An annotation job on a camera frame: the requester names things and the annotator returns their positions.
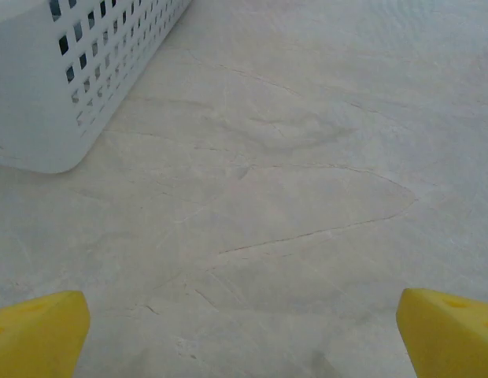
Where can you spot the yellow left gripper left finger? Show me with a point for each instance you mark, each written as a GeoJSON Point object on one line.
{"type": "Point", "coordinates": [35, 338]}

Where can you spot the white plastic mesh basket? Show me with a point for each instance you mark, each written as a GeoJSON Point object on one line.
{"type": "Point", "coordinates": [27, 86]}

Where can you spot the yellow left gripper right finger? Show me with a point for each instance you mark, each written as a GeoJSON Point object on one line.
{"type": "Point", "coordinates": [452, 338]}

